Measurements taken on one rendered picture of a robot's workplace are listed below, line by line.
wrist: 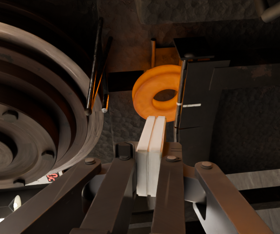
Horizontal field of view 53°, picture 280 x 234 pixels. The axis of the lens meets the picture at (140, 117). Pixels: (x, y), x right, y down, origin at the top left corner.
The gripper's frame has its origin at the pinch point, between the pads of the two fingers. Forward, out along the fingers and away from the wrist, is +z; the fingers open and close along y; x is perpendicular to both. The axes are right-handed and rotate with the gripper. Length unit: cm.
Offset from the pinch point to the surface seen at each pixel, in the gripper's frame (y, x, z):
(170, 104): 0.4, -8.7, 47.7
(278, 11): 16.5, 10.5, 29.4
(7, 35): -26.6, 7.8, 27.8
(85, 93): -16.9, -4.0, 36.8
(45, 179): -44, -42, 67
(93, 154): -26, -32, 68
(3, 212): -653, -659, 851
